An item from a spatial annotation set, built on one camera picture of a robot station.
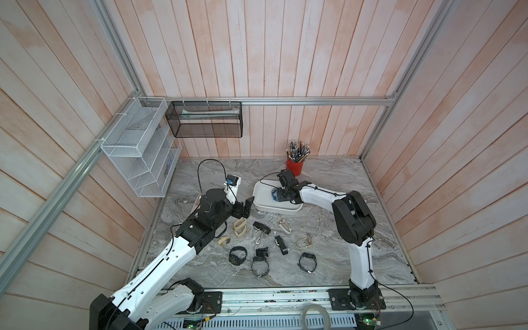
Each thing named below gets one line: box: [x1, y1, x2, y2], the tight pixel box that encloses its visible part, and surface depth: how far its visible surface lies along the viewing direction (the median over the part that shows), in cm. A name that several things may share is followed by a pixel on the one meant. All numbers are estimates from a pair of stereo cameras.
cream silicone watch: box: [233, 217, 247, 237], surface depth 92 cm
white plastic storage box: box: [252, 179, 304, 216], surface depth 99 cm
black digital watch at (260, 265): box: [250, 250, 271, 278], surface depth 83 cm
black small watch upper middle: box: [255, 246, 269, 258], surface depth 83 cm
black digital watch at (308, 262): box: [297, 252, 318, 274], surface depth 83 cm
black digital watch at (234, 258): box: [228, 246, 248, 267], surface depth 82 cm
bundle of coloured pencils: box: [286, 140, 311, 163], surface depth 103 cm
